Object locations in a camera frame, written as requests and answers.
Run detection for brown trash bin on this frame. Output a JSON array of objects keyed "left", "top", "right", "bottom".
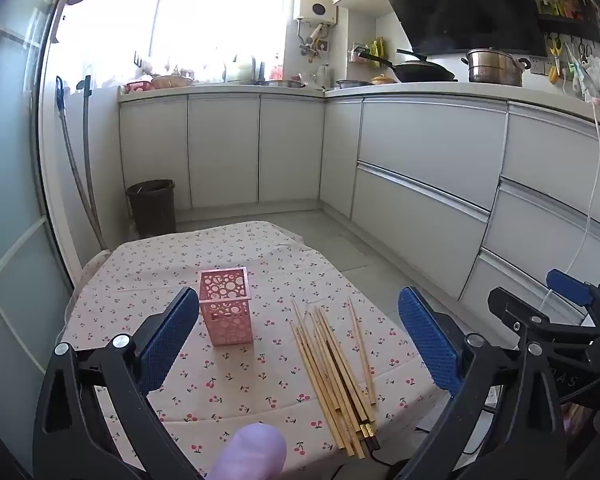
[{"left": 126, "top": 179, "right": 177, "bottom": 238}]

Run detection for white base cabinet with drawers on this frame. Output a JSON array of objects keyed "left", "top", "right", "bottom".
[{"left": 352, "top": 95, "right": 600, "bottom": 341}]

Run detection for white kitchen countertop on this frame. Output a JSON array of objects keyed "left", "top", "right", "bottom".
[{"left": 117, "top": 80, "right": 600, "bottom": 136}]

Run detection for row of condiment bottles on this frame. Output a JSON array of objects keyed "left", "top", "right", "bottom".
[{"left": 537, "top": 0, "right": 586, "bottom": 21}]

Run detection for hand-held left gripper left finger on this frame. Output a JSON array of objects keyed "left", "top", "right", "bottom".
[{"left": 32, "top": 286, "right": 206, "bottom": 480}]

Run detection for woven basket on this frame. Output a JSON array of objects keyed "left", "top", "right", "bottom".
[{"left": 150, "top": 75, "right": 196, "bottom": 89}]

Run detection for black wok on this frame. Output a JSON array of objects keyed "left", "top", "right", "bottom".
[{"left": 357, "top": 49, "right": 457, "bottom": 83}]

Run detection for bright kitchen window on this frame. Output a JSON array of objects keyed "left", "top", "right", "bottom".
[{"left": 80, "top": 0, "right": 291, "bottom": 83}]

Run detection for white base cabinet with doors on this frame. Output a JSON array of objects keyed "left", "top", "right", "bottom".
[{"left": 117, "top": 91, "right": 363, "bottom": 218}]

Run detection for cherry print tablecloth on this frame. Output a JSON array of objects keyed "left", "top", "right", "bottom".
[{"left": 60, "top": 220, "right": 448, "bottom": 478}]

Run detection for water heater pipes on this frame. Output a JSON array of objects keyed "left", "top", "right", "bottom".
[{"left": 297, "top": 22, "right": 331, "bottom": 63}]

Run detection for yellow handled scissors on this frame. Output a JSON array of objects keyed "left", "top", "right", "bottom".
[{"left": 547, "top": 35, "right": 563, "bottom": 86}]

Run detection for bunch of wooden chopsticks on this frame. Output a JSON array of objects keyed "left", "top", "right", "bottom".
[{"left": 289, "top": 296, "right": 381, "bottom": 460}]

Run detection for steel stock pot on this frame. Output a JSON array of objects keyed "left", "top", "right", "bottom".
[{"left": 461, "top": 47, "right": 531, "bottom": 87}]

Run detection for pink perforated utensil holder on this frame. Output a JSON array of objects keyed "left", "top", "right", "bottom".
[{"left": 198, "top": 267, "right": 256, "bottom": 347}]

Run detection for black range hood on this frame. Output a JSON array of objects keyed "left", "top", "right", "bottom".
[{"left": 371, "top": 0, "right": 548, "bottom": 57}]

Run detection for dark chopstick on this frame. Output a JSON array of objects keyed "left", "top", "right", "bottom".
[
  {"left": 329, "top": 349, "right": 372, "bottom": 438},
  {"left": 340, "top": 385, "right": 381, "bottom": 450}
]

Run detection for wall rack with packets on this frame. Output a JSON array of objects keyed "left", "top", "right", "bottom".
[{"left": 349, "top": 37, "right": 386, "bottom": 63}]

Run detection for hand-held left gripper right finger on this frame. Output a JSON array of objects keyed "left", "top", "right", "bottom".
[{"left": 395, "top": 286, "right": 566, "bottom": 480}]

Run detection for mop handle with black end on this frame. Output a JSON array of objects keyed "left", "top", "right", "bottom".
[{"left": 76, "top": 75, "right": 110, "bottom": 251}]

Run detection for mop handle with blue end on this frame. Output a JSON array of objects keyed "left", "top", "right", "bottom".
[{"left": 55, "top": 76, "right": 108, "bottom": 252}]

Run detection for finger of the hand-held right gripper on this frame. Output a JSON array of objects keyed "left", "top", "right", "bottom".
[
  {"left": 546, "top": 268, "right": 600, "bottom": 334},
  {"left": 487, "top": 287, "right": 595, "bottom": 347}
]

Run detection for person's lavender pants knee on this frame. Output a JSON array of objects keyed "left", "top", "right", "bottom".
[{"left": 214, "top": 422, "right": 288, "bottom": 480}]

